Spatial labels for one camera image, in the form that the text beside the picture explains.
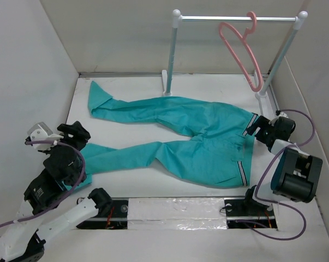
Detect pink plastic hanger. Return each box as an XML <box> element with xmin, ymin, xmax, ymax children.
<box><xmin>218</xmin><ymin>10</ymin><xmax>264</xmax><ymax>92</ymax></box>

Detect white metal clothes rack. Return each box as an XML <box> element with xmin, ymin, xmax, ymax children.
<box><xmin>161</xmin><ymin>9</ymin><xmax>309</xmax><ymax>115</ymax></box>

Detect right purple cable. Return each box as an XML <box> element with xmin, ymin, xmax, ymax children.
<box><xmin>253</xmin><ymin>109</ymin><xmax>315</xmax><ymax>241</ymax></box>

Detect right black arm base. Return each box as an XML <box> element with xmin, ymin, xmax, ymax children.
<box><xmin>219</xmin><ymin>198</ymin><xmax>278</xmax><ymax>229</ymax></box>

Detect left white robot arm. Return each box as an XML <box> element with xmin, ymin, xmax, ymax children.
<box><xmin>0</xmin><ymin>121</ymin><xmax>112</xmax><ymax>261</ymax></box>

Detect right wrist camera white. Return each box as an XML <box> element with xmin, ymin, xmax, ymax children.
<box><xmin>270</xmin><ymin>110</ymin><xmax>289</xmax><ymax>123</ymax></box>

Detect teal trousers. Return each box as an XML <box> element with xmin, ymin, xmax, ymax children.
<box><xmin>68</xmin><ymin>81</ymin><xmax>258</xmax><ymax>188</ymax></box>

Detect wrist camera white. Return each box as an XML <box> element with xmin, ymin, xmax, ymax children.
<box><xmin>25</xmin><ymin>122</ymin><xmax>63</xmax><ymax>152</ymax></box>
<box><xmin>270</xmin><ymin>110</ymin><xmax>289</xmax><ymax>123</ymax></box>

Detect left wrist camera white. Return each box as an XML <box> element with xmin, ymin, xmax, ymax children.
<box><xmin>25</xmin><ymin>122</ymin><xmax>63</xmax><ymax>152</ymax></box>

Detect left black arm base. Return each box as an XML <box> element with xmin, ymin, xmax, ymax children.
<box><xmin>76</xmin><ymin>199</ymin><xmax>129</xmax><ymax>230</ymax></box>

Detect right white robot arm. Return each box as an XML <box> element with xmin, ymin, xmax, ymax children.
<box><xmin>242</xmin><ymin>116</ymin><xmax>323</xmax><ymax>215</ymax></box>

